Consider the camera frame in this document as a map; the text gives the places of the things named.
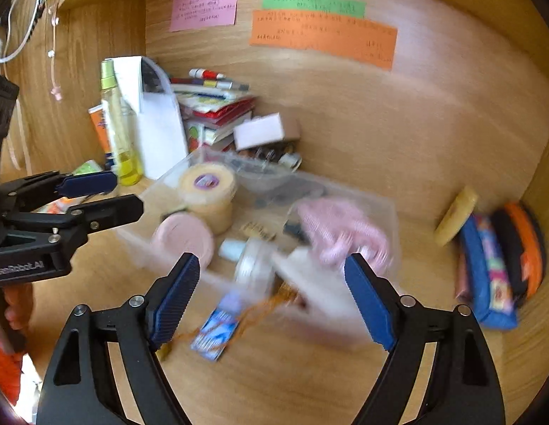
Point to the stack of books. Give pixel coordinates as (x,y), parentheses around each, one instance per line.
(211,107)

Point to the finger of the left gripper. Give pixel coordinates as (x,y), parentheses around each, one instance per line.
(76,186)
(88,218)

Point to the blue patchwork pouch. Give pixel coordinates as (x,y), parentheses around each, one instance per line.
(492,299)

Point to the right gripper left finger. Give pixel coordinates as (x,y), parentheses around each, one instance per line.
(80,387)

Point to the pink round jar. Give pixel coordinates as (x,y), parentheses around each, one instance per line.
(182,232)

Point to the clear plastic storage bin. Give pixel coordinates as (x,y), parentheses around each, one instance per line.
(262,218)

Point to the yellow cream jar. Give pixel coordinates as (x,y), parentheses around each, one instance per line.
(208,190)

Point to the black orange zip case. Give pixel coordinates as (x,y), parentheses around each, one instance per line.
(523,247)

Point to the orange paper note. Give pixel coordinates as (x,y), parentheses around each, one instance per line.
(359,39)

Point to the green orange glue tube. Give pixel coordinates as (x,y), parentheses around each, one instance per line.
(87,168)

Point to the beige eraser block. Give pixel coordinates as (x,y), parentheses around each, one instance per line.
(257,231)

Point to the green paper note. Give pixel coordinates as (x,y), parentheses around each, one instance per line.
(352,8)

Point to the yellow green spray bottle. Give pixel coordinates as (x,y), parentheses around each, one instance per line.
(118,116)

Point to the small white cardboard box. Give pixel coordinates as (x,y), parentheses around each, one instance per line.
(265,130)

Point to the left hand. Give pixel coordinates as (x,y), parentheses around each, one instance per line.
(20,302)

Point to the translucent round lidded container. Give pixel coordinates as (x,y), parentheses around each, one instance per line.
(254,268)

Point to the yellow lotion tube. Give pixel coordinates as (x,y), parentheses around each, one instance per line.
(456,215)

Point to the orange sunscreen tube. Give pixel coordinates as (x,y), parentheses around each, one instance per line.
(96,115)

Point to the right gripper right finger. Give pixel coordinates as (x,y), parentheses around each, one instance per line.
(463,387)

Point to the bowl of beads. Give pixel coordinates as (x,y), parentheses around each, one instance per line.
(281,153)

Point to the blue white small packet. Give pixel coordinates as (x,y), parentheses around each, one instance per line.
(219,327)

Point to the pink sticky note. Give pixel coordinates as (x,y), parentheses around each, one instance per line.
(200,14)

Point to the pink phone under pouch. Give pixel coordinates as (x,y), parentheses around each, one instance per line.
(462,289)

